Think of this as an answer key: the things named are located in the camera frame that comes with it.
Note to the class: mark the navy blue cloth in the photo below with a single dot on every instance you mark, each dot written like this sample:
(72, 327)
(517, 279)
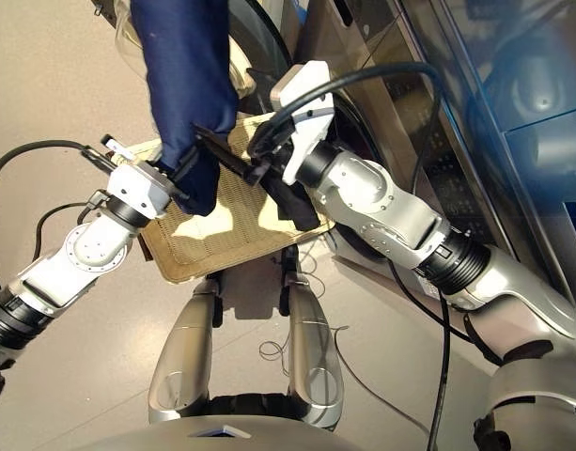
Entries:
(184, 70)

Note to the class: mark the silver robot leg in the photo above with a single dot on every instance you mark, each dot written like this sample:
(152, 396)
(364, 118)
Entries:
(316, 357)
(184, 352)

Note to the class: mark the grey washing machine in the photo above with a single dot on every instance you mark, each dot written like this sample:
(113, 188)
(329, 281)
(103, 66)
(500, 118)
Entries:
(362, 37)

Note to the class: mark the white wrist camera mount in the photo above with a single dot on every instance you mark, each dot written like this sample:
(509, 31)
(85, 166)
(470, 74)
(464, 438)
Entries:
(137, 188)
(306, 136)

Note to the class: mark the round glass washer door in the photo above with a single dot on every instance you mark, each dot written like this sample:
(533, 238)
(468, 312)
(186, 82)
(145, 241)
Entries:
(269, 37)

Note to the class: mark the black cloth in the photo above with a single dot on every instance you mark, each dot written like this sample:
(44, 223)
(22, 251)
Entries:
(292, 206)

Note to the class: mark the pale woven basket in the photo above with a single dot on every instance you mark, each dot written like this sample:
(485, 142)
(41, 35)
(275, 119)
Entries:
(231, 225)

